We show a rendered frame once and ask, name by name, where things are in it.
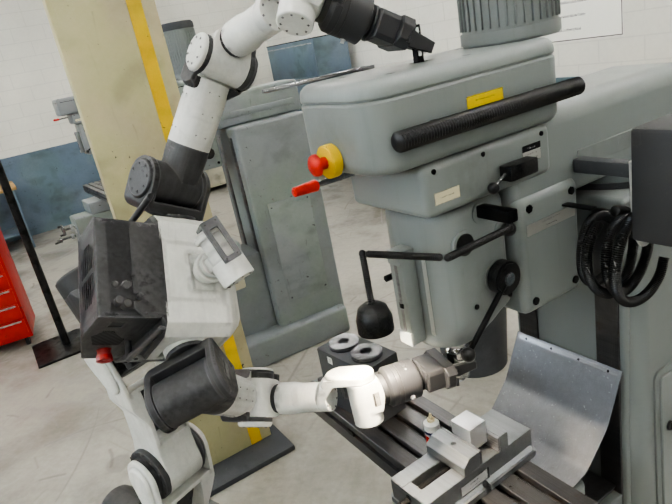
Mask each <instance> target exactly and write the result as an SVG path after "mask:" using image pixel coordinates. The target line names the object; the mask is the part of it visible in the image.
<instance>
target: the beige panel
mask: <svg viewBox="0 0 672 504"><path fill-rule="evenodd" d="M42 2H43V5H44V9H45V12H46V15H47V18H48V21H49V24H50V27H51V30H52V33H53V36H54V39H55V42H56V45H57V48H58V51H59V54H60V57H61V60H62V63H63V66H64V69H65V72H66V75H67V78H68V81H69V84H70V87H71V90H72V93H73V97H74V100H75V103H76V106H77V109H78V112H79V115H80V118H81V121H82V124H83V127H84V130H85V133H86V136H87V139H88V142H89V145H90V148H91V151H92V154H93V157H94V160H95V163H96V166H97V169H98V172H99V175H100V178H101V182H102V185H103V188H104V191H105V194H106V197H107V200H108V203H109V206H110V209H111V212H112V215H113V218H114V219H118V220H126V221H128V220H129V219H130V218H131V216H132V215H133V213H134V212H135V211H136V209H137V208H136V207H134V206H132V205H130V204H128V203H127V202H126V200H125V198H124V192H125V188H126V184H127V180H128V176H129V172H130V169H131V167H132V165H133V163H134V162H135V160H136V159H137V158H138V157H140V156H141V155H148V156H152V157H154V158H155V159H158V160H162V157H163V154H164V149H165V145H166V142H167V139H168V136H169V133H170V130H171V127H172V124H173V120H174V117H175V114H176V111H177V108H178V105H179V101H180V98H181V97H180V93H179V89H178V85H177V82H176V78H175V74H174V71H173V67H172V63H171V59H170V56H169V52H168V48H167V44H166V41H165V37H164V33H163V30H162V26H161V22H160V18H159V15H158V11H157V7H156V4H155V0H42ZM220 349H221V350H222V351H223V353H224V354H225V355H226V357H227V358H228V359H229V360H230V362H231V363H232V364H233V366H234V368H235V369H243V368H248V367H253V365H252V361H251V357H250V354H249V350H248V346H247V342H246V339H245V335H244V331H243V327H242V324H241V320H239V325H238V327H237V328H236V330H235V331H234V333H233V334H232V336H231V337H230V338H229V339H228V340H227V341H226V342H225V343H224V344H223V345H222V346H221V347H220ZM188 422H190V423H192V424H194V425H195V426H197V427H198V428H199V429H200V430H201V431H202V432H203V434H204V435H205V438H206V440H207V442H208V445H209V450H210V454H211V459H212V463H213V468H214V472H215V476H214V481H213V486H212V491H211V495H210V497H212V496H213V495H215V494H217V493H219V492H220V491H222V490H224V489H226V488H228V487H229V486H231V485H233V484H235V483H236V482H238V481H240V480H242V479H244V478H245V477H247V476H249V475H251V474H252V473H254V472H256V471H258V470H259V469H261V468H263V467H265V466H267V465H268V464H270V463H272V462H274V461H275V460H277V459H279V458H281V457H282V456H284V455H286V454H288V453H290V452H291V451H293V450H295V446H294V444H293V443H292V442H291V441H290V440H289V439H288V438H287V437H286V436H285V435H283V434H282V433H281V432H280V431H279V430H278V429H277V428H276V427H275V426H274V425H273V424H272V425H271V427H267V428H264V427H259V428H257V427H250V428H248V427H245V428H242V427H239V426H238V422H223V421H222V420H221V418H220V416H219V415H215V416H214V415H208V414H200V415H199V416H197V417H195V418H193V419H191V420H189V421H188Z"/></svg>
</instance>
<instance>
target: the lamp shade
mask: <svg viewBox="0 0 672 504"><path fill-rule="evenodd" d="M356 325H357V330H358V335H359V336H360V337H362V338H364V339H380V338H383V337H386V336H388V335H390V334H391V333H392V332H393V331H394V322H393V316H392V313H391V311H390V309H389V308H388V306H387V304H386V303H385V302H382V301H379V300H376V299H374V302H373V303H368V301H365V302H364V303H363V304H361V305H360V306H359V307H358V309H357V315H356Z"/></svg>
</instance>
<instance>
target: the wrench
mask: <svg viewBox="0 0 672 504"><path fill-rule="evenodd" d="M373 68H375V66H374V65H369V66H360V67H356V68H351V69H348V70H344V71H340V72H336V73H330V74H327V75H323V76H319V77H314V78H310V79H306V80H301V81H297V82H293V83H289V84H284V85H280V86H276V87H272V88H267V89H263V90H261V91H262V93H263V94H264V93H270V92H275V91H279V90H283V89H287V88H292V87H296V86H300V85H304V84H308V83H313V82H317V81H321V80H325V79H329V78H334V77H338V76H342V75H346V74H350V73H354V72H360V71H365V70H369V69H373Z"/></svg>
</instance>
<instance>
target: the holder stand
mask: <svg viewBox="0 0 672 504"><path fill-rule="evenodd" d="M317 351H318V356H319V360H320V365H321V369H322V374H323V378H324V376H325V375H326V373H327V372H328V371H330V370H331V369H334V368H337V367H343V366H359V365H366V366H369V367H371V368H372V369H373V371H374V373H375V372H378V370H379V368H380V367H383V366H386V365H389V364H392V363H395V362H398V358H397V353H396V352H395V351H393V350H390V349H388V348H386V347H383V346H381V345H379V344H376V343H373V342H371V341H369V340H366V339H364V338H361V337H359V336H356V335H355V334H352V333H349V332H345V333H343V334H340V335H337V336H335V337H333V338H332V339H331V340H330V341H329V342H327V343H326V344H324V345H322V346H320V347H318V348H317ZM337 393H338V401H337V406H339V407H340V408H342V409H344V410H346V411H347V412H349V413H351V414H353V413H352V409H351V405H350V401H349V398H348V399H345V398H344V397H343V395H342V392H341V388H337ZM405 407H406V405H405V403H402V404H400V405H397V406H394V407H393V406H391V405H389V404H388V403H386V404H385V407H384V411H383V414H384V420H383V422H382V423H381V424H379V425H377V426H375V428H377V427H379V426H380V425H382V424H383V423H384V422H386V421H387V420H389V419H390V418H392V417H393V416H394V415H396V414H397V413H399V412H400V411H401V410H403V409H404V408H405Z"/></svg>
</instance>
